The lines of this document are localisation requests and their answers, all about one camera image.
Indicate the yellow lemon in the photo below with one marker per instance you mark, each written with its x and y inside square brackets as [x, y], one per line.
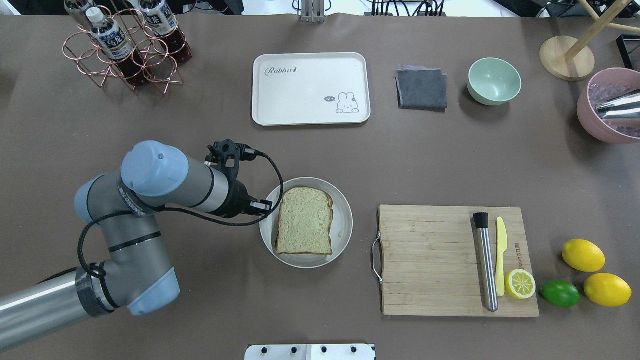
[583, 255]
[607, 289]

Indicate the plain bread slice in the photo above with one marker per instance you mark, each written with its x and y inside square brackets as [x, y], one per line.
[304, 223]

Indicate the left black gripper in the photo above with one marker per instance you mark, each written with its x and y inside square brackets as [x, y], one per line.
[238, 199]

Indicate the dark drink bottle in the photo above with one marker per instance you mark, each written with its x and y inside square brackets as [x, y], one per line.
[117, 46]
[163, 23]
[77, 10]

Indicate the wooden mug tree stand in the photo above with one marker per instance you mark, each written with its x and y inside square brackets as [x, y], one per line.
[570, 59]

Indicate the clear ice cubes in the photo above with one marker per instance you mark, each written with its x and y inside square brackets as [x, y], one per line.
[602, 94]

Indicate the grey folded cloth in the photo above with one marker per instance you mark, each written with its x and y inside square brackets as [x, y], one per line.
[421, 88]

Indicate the cream serving tray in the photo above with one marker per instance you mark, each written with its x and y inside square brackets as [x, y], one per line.
[328, 88]

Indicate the steel muddler black tip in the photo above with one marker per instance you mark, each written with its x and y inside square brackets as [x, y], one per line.
[488, 281]

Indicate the pink bowl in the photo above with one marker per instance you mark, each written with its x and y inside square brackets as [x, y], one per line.
[588, 117]

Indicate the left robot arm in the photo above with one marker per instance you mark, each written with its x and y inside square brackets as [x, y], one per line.
[123, 259]

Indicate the yellow plastic knife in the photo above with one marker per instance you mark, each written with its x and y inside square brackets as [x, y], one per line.
[501, 247]

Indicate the green lime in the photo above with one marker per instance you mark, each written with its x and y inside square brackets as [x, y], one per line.
[560, 293]

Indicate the copper wire bottle rack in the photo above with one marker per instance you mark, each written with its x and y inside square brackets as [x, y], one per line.
[137, 42]

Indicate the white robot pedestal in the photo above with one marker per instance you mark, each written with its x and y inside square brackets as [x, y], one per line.
[336, 351]

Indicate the half lemon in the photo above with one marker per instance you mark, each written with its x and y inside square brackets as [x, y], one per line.
[520, 284]

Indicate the metal ice scoop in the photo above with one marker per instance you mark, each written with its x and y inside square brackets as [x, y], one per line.
[625, 106]

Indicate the mint green bowl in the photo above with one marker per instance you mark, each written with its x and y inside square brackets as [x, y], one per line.
[493, 81]

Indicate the wine glass tray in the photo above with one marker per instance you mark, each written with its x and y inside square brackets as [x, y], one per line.
[629, 49]

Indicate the wooden cutting board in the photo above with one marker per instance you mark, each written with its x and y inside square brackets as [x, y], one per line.
[430, 261]

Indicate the white plate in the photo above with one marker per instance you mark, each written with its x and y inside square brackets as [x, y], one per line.
[340, 233]

